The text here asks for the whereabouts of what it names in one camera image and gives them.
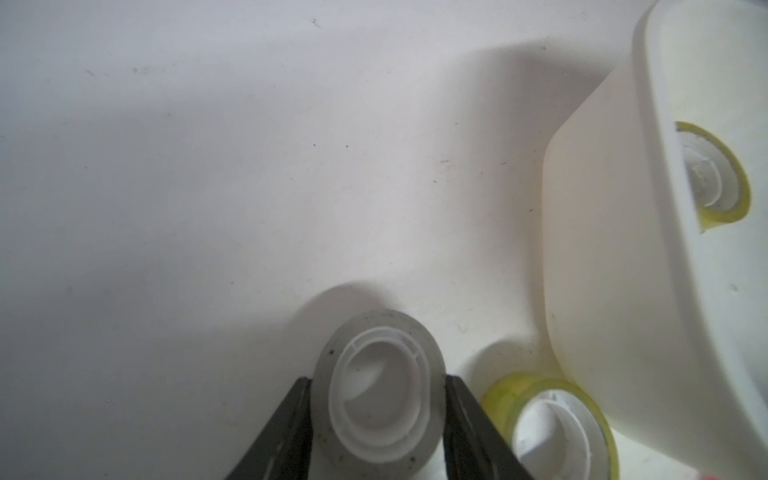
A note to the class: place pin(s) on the clear tape roll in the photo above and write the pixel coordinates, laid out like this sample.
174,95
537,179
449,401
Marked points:
552,427
378,402

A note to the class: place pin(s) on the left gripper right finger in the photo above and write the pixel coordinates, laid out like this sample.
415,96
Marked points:
473,448

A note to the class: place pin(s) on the yellow tape roll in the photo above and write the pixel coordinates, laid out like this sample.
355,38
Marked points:
718,182

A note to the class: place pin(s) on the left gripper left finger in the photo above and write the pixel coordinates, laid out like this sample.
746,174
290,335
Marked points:
283,448

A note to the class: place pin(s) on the white plastic storage box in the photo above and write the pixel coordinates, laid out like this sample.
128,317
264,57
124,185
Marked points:
663,324

